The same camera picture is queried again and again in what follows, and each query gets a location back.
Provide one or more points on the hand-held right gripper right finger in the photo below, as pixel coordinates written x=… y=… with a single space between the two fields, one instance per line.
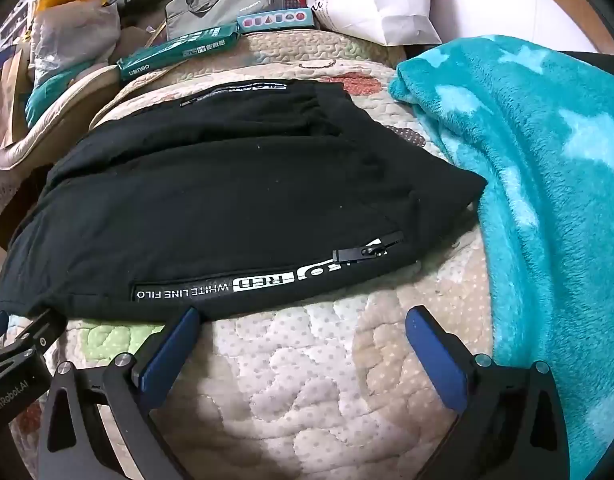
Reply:
x=434 y=360

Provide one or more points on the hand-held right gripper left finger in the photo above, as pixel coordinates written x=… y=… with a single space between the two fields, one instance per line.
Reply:
x=171 y=357

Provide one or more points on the black pants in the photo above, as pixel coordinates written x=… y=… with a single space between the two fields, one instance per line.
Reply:
x=227 y=200

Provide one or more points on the quilted patchwork bedspread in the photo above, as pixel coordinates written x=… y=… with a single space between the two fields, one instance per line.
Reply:
x=297 y=375

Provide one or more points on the teal star blanket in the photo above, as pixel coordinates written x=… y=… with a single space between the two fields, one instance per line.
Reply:
x=537 y=185

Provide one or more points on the beige cushion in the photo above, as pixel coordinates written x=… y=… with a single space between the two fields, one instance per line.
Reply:
x=52 y=117

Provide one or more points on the brown cardboard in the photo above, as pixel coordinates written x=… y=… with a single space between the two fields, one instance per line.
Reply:
x=12 y=95

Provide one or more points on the clear plastic bag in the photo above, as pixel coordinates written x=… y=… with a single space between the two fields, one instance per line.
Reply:
x=74 y=35

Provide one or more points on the green paper packet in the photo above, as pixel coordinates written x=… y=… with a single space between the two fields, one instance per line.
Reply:
x=177 y=51

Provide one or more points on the teal box with shapes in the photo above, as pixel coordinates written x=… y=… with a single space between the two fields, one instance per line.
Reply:
x=277 y=20

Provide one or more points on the grey fabric bag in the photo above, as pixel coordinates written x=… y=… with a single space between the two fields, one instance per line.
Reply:
x=217 y=5

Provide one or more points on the white paper bag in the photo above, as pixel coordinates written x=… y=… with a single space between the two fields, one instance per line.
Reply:
x=367 y=0

